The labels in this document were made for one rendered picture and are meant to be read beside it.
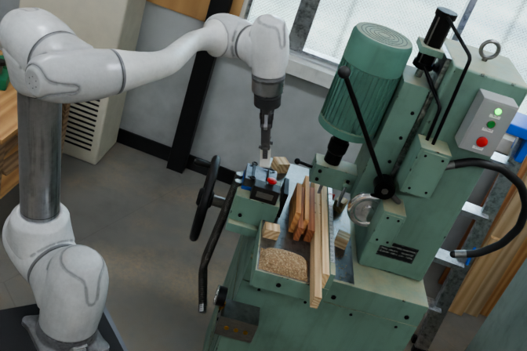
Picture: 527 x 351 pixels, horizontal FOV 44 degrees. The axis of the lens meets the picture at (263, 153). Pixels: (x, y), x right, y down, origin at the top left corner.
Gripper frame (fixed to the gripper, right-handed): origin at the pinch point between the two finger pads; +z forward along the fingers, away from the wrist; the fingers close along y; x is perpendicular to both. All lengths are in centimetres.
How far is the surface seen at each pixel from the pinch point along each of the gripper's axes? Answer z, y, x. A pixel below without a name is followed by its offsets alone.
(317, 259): 20.4, -20.2, -16.4
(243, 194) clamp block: 12.3, -2.3, 5.9
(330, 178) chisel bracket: 11.4, 8.4, -20.0
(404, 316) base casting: 49, -10, -46
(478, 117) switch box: -19, -5, -56
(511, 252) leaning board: 100, 93, -116
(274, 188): 9.6, -2.0, -3.0
